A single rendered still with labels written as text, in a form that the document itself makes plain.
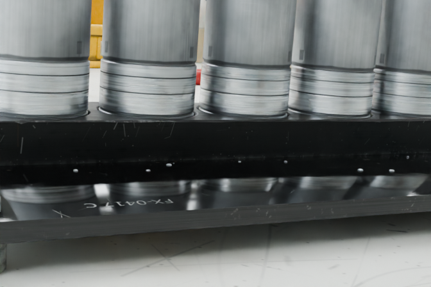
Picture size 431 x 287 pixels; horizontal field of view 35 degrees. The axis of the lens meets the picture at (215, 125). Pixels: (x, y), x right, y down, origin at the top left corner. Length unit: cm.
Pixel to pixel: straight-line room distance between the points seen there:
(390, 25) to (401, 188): 6
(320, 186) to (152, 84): 5
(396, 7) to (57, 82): 10
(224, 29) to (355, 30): 4
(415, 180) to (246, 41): 5
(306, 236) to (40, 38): 7
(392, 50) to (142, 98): 8
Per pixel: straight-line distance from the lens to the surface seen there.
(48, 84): 16
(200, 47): 61
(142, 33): 16
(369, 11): 19
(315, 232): 16
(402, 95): 21
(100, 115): 17
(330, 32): 19
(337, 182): 16
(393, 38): 21
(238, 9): 18
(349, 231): 16
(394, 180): 17
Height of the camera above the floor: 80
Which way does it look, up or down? 10 degrees down
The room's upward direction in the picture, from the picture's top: 4 degrees clockwise
